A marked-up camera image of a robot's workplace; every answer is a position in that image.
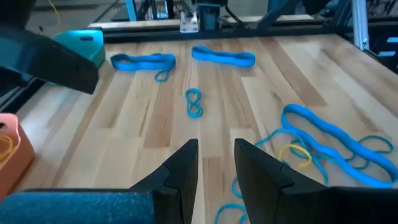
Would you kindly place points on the white bracket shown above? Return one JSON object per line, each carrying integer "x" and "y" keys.
{"x": 189, "y": 23}

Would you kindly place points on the silver aluminium post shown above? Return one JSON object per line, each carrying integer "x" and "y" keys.
{"x": 360, "y": 25}

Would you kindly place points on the light blue rubber band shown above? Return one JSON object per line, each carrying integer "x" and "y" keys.
{"x": 325, "y": 177}

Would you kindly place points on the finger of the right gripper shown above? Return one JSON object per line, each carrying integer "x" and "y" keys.
{"x": 46, "y": 59}

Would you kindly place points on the teal plastic basket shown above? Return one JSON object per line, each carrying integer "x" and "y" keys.
{"x": 84, "y": 43}

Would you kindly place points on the wide blue rubber band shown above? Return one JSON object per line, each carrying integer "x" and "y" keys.
{"x": 224, "y": 57}
{"x": 339, "y": 137}
{"x": 140, "y": 62}

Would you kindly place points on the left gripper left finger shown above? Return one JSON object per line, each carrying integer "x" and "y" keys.
{"x": 93, "y": 207}

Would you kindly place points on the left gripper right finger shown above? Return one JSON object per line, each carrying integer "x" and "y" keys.
{"x": 311, "y": 207}

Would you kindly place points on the orange plastic basket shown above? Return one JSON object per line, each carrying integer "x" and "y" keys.
{"x": 15, "y": 168}

